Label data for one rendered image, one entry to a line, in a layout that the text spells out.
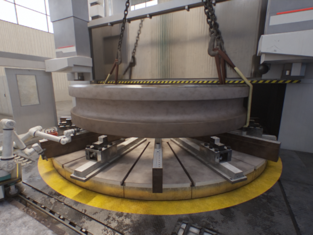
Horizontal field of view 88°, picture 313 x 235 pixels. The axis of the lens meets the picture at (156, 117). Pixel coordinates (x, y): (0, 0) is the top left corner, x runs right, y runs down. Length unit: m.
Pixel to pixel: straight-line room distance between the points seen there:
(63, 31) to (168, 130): 5.37
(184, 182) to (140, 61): 4.84
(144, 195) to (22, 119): 5.21
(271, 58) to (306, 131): 2.69
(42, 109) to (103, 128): 4.22
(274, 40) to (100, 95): 3.14
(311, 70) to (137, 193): 4.11
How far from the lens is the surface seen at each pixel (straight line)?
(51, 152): 4.00
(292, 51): 3.61
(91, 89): 3.33
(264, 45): 3.58
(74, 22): 6.71
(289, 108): 5.62
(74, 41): 6.57
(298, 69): 4.43
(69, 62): 6.15
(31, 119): 7.06
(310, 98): 5.69
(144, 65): 6.38
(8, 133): 3.18
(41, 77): 7.18
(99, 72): 7.78
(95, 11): 8.20
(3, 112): 13.11
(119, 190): 2.91
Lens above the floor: 1.79
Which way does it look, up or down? 12 degrees down
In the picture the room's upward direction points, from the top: straight up
